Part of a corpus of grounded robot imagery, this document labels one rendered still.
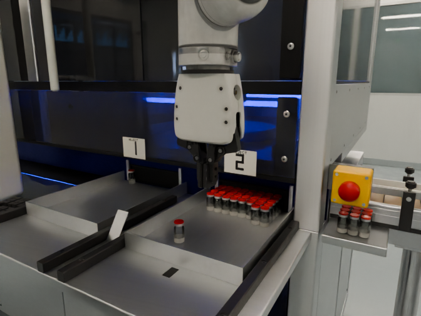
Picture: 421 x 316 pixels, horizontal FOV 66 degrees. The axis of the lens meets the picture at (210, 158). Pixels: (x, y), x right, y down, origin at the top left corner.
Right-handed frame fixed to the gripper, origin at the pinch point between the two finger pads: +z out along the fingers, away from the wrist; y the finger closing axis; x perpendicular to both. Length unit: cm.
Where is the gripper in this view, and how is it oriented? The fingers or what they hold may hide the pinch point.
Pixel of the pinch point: (207, 173)
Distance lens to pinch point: 50.2
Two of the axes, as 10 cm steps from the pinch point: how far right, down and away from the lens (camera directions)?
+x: -5.0, 1.9, -8.4
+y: -8.7, -1.2, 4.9
